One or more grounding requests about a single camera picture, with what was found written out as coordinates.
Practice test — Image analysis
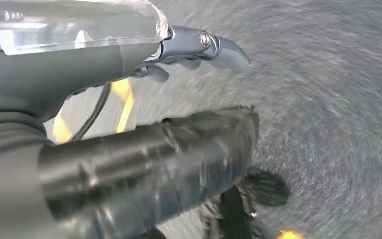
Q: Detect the yellow floor tape square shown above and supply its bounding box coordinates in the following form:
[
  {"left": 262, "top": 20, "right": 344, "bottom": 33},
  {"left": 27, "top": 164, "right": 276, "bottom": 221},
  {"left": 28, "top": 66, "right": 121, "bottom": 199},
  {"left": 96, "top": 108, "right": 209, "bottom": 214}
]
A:
[{"left": 52, "top": 77, "right": 136, "bottom": 145}]

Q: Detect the black robot foot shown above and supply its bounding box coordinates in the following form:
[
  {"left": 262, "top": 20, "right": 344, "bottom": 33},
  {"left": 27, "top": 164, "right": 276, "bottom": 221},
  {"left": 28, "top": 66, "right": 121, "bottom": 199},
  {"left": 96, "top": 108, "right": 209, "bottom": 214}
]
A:
[{"left": 199, "top": 166, "right": 291, "bottom": 239}]

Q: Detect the thin black hand cable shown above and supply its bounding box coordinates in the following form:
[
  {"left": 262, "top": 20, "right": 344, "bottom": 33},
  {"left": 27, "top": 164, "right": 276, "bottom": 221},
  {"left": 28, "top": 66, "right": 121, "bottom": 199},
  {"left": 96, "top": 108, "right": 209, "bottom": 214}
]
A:
[{"left": 71, "top": 82, "right": 112, "bottom": 142}]

